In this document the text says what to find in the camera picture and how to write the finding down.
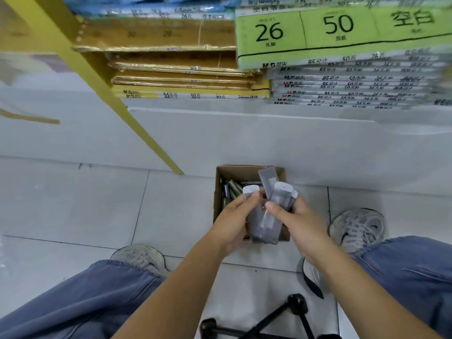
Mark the white grey sneaker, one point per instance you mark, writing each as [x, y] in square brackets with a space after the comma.
[356, 225]
[137, 255]

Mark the small brown cardboard box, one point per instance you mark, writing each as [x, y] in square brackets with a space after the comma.
[236, 172]

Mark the yellow shelf post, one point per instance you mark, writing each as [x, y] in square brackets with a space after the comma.
[106, 91]

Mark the person's left hand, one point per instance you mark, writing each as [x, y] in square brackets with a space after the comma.
[229, 229]

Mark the stack of gold paper packs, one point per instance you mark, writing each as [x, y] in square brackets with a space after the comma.
[159, 35]

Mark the blue jeans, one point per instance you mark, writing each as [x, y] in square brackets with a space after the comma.
[70, 296]

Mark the yellow notebook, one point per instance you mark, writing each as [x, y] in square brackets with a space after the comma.
[17, 31]

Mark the person's left forearm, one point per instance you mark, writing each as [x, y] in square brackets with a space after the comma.
[169, 300]

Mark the stack of blue paper packs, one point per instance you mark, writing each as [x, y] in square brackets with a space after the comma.
[141, 12]

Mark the lead refill tubes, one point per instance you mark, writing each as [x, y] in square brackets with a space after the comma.
[233, 187]

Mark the person's right hand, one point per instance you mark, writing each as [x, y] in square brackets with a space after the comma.
[307, 233]

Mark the person's right forearm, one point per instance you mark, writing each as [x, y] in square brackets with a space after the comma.
[370, 303]

